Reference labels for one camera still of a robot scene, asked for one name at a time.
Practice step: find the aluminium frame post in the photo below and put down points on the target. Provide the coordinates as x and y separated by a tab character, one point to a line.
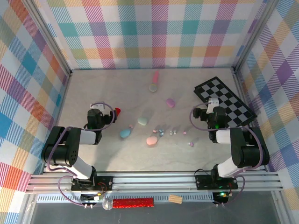
50	38
254	35

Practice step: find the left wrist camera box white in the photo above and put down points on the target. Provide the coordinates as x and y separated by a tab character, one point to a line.
97	106

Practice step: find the red plastic block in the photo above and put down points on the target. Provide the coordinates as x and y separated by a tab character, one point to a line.
118	112

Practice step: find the mint green earbud charging case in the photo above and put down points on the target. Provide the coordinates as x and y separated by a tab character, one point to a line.
142	121

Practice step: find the pink earbud charging case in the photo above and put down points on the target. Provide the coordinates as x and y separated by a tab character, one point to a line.
151	141

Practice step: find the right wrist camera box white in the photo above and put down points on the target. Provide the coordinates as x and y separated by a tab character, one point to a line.
213	102

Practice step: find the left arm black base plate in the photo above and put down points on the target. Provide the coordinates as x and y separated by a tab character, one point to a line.
106	183

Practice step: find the black grey chessboard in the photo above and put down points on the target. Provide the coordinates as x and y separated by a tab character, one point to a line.
233	100

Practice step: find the purple earbud charging case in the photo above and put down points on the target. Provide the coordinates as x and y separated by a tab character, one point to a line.
170	102

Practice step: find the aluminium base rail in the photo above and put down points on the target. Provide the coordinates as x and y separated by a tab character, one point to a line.
151	181

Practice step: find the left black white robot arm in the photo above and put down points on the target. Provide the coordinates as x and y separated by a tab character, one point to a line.
60	154

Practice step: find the small wooden block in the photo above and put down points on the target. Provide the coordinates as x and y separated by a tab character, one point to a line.
175	199

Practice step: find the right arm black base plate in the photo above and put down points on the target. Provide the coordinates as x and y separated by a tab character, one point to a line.
203	182

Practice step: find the red glitter toy microphone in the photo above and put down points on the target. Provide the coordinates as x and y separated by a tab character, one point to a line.
133	203

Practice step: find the black control box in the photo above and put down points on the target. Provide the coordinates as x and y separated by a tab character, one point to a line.
220	197
90	198

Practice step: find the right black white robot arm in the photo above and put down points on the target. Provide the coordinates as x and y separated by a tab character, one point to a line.
247	151

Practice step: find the blue earbud charging case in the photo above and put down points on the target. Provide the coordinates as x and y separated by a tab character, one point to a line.
125	133

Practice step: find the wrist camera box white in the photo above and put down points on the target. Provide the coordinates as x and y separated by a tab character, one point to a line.
213	102
97	106

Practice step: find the pink toy microphone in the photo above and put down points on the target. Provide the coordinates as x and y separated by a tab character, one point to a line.
155	78

